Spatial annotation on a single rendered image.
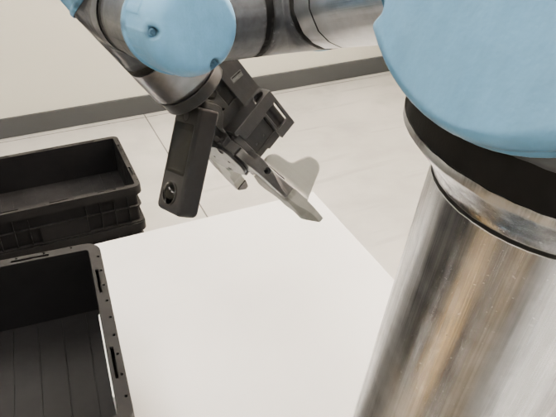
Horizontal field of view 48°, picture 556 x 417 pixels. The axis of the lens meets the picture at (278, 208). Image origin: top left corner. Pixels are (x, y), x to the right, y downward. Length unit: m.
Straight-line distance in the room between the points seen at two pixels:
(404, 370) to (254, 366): 0.71
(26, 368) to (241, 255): 0.48
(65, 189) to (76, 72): 1.50
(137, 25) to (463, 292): 0.33
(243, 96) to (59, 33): 2.57
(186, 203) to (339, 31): 0.26
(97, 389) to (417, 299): 0.60
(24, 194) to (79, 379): 1.11
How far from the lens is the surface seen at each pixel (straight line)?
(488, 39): 0.17
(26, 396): 0.82
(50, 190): 1.86
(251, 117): 0.67
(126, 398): 0.65
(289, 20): 0.54
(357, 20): 0.47
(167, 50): 0.48
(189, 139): 0.65
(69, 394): 0.80
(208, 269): 1.14
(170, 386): 0.96
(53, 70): 3.27
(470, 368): 0.25
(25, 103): 3.32
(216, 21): 0.49
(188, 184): 0.65
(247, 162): 0.66
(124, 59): 0.62
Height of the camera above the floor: 1.42
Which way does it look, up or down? 34 degrees down
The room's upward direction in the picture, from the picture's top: straight up
